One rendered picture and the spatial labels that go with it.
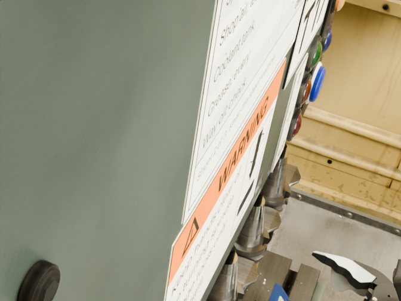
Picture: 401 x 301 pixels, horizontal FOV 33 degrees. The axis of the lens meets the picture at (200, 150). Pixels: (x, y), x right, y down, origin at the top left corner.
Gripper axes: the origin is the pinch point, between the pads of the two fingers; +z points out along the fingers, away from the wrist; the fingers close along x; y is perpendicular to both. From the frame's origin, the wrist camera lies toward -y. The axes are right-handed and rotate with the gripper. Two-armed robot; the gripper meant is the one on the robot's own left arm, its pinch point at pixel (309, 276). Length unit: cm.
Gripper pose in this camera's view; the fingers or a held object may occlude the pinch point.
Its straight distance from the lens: 95.8
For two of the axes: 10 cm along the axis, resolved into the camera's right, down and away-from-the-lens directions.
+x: 3.7, -5.5, 7.4
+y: -1.6, 7.5, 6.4
